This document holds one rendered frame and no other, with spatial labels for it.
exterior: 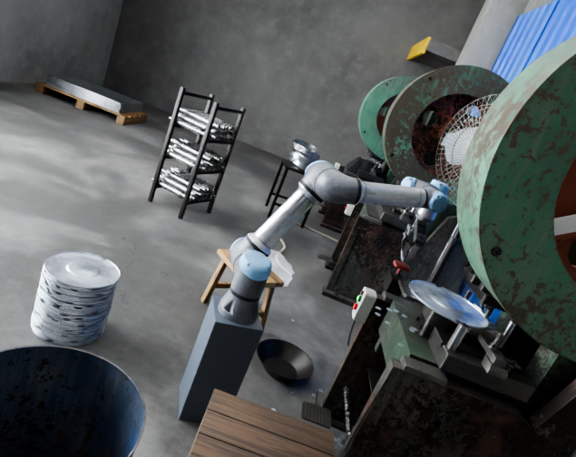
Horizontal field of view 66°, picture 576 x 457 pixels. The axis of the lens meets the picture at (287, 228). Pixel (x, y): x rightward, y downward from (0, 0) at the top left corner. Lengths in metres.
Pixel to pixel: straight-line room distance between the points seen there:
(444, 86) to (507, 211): 1.83
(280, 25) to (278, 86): 0.97
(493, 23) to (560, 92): 5.73
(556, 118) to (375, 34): 7.15
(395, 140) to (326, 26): 5.47
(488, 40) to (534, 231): 5.74
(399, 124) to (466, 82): 0.43
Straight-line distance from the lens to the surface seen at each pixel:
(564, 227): 1.18
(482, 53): 6.74
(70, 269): 2.00
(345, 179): 1.54
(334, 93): 8.06
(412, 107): 2.83
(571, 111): 1.11
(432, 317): 1.63
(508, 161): 1.07
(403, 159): 2.84
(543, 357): 1.70
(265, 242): 1.66
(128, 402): 1.25
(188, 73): 8.43
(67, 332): 2.02
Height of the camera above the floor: 1.28
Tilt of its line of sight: 17 degrees down
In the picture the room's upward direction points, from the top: 22 degrees clockwise
